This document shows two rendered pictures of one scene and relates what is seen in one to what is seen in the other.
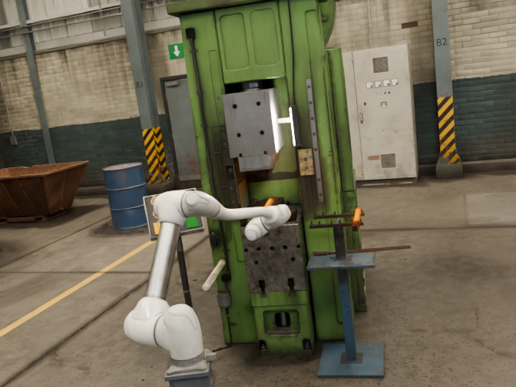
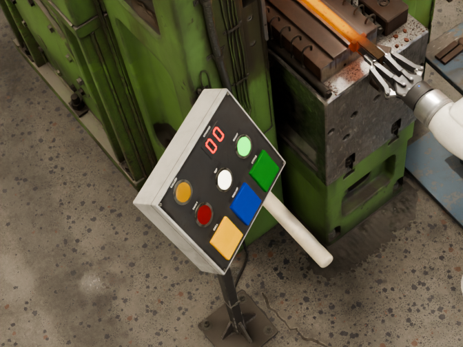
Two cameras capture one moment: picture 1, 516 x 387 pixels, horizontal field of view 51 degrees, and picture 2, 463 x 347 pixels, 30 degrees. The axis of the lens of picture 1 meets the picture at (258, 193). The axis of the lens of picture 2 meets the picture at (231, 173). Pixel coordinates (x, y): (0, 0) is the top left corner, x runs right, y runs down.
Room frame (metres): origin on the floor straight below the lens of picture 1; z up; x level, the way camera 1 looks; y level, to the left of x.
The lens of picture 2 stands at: (2.55, 1.18, 2.82)
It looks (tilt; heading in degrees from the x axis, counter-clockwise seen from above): 59 degrees down; 321
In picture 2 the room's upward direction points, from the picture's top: 11 degrees counter-clockwise
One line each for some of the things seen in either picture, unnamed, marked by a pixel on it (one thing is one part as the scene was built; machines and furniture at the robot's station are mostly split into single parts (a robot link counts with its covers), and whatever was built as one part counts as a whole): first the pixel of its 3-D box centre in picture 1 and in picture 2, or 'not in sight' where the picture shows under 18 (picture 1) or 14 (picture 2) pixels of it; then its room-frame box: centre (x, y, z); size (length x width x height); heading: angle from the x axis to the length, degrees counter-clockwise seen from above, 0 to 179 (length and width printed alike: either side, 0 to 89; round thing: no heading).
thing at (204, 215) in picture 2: not in sight; (204, 214); (3.34, 0.64, 1.09); 0.05 x 0.03 x 0.04; 79
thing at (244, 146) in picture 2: not in sight; (243, 146); (3.38, 0.45, 1.09); 0.05 x 0.03 x 0.04; 79
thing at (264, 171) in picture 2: (192, 222); (263, 171); (3.34, 0.44, 1.01); 0.07 x 0.05 x 0.07; 104
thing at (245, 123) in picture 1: (261, 120); not in sight; (3.61, -0.08, 1.56); 0.42 x 0.39 x 0.40; 169
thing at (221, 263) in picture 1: (213, 275); (278, 210); (3.39, 0.36, 0.62); 0.44 x 0.05 x 0.05; 169
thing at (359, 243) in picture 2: (277, 355); (353, 226); (3.37, 0.01, 0.01); 0.58 x 0.39 x 0.01; 79
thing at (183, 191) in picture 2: not in sight; (182, 192); (3.38, 0.65, 1.16); 0.05 x 0.03 x 0.04; 79
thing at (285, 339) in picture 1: (286, 306); (315, 137); (3.62, -0.10, 0.23); 0.55 x 0.37 x 0.47; 169
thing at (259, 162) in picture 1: (259, 157); not in sight; (3.62, -0.04, 1.32); 0.42 x 0.20 x 0.10; 169
